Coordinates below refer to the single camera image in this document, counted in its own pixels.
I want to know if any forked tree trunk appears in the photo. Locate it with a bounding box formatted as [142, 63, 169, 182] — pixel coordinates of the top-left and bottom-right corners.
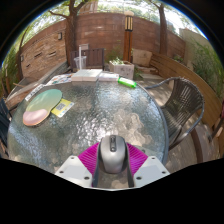
[48, 0, 98, 66]

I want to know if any open white book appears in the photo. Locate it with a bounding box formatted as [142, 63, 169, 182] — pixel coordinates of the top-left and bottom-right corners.
[70, 68, 103, 83]

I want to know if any yellow card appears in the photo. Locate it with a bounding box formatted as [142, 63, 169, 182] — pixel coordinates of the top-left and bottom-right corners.
[50, 98, 76, 119]

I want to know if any wooden lamp post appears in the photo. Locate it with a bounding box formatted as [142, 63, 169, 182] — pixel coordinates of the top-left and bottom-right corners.
[122, 10, 135, 63]

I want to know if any green mouse pad, pink rest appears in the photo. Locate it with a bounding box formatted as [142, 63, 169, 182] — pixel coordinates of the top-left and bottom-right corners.
[22, 88, 63, 127]

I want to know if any clear plastic cup with straw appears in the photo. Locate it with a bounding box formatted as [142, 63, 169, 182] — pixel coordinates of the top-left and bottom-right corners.
[73, 46, 88, 71]

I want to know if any brown wicker chair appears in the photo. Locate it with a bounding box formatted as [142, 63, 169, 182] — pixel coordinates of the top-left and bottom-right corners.
[143, 76, 205, 151]

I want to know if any slim tree trunk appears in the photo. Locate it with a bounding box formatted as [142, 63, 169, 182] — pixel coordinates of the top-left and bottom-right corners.
[149, 0, 169, 56]

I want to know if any dark wooden bench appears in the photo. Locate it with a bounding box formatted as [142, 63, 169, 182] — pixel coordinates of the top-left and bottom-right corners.
[69, 48, 106, 72]

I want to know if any small white booklet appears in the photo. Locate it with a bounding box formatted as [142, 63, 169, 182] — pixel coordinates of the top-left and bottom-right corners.
[98, 72, 120, 83]

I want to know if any white license plate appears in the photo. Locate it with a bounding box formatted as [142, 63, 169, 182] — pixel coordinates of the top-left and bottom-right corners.
[24, 83, 46, 102]

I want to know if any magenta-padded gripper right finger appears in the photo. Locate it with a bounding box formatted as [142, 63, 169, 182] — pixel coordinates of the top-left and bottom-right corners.
[124, 143, 171, 188]

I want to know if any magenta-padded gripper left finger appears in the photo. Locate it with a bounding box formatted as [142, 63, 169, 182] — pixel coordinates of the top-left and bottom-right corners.
[54, 142, 102, 188]

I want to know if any grey computer mouse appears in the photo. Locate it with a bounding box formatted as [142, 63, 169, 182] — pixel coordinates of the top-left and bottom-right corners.
[98, 134, 129, 175]

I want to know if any stone planter box with plants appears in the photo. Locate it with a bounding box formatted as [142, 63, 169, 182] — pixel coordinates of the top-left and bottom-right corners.
[108, 57, 135, 80]

